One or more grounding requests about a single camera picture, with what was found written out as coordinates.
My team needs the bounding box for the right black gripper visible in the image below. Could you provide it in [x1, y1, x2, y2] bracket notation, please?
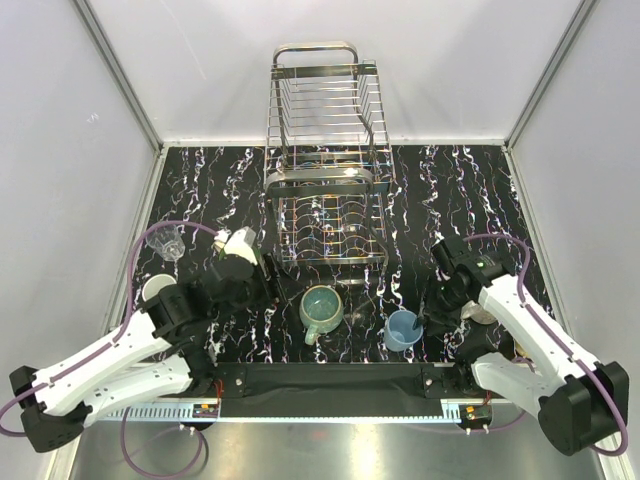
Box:
[412, 275, 471, 337]

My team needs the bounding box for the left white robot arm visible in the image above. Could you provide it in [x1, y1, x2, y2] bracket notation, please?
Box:
[9, 254, 283, 453]

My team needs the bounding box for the white slotted cable duct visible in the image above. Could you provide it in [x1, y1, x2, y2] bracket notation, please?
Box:
[127, 399, 220, 423]

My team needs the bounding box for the orange interior white mug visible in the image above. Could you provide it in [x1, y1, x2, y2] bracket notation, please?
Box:
[460, 300, 497, 325]

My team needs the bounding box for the light blue plastic cup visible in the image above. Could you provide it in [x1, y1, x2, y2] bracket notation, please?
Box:
[384, 310, 424, 352]

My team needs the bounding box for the clear glass tumbler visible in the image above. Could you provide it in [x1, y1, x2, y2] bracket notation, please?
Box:
[145, 225, 186, 262]

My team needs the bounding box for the pale yellow mug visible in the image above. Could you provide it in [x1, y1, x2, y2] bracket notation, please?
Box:
[512, 341, 533, 363]

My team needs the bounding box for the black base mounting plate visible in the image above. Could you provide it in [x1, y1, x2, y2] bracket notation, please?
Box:
[158, 360, 494, 401]

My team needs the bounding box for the teal glazed ceramic mug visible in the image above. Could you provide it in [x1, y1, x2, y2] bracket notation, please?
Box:
[299, 285, 344, 345]

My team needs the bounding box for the steel wire dish rack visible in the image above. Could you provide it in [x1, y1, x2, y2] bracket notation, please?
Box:
[263, 41, 395, 285]

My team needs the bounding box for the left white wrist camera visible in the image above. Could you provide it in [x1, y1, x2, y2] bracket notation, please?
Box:
[214, 227, 258, 265]

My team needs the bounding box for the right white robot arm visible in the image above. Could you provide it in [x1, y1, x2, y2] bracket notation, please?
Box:
[419, 262, 630, 457]

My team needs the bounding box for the pink handled white mug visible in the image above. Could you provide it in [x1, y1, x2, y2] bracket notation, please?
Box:
[141, 274, 177, 302]

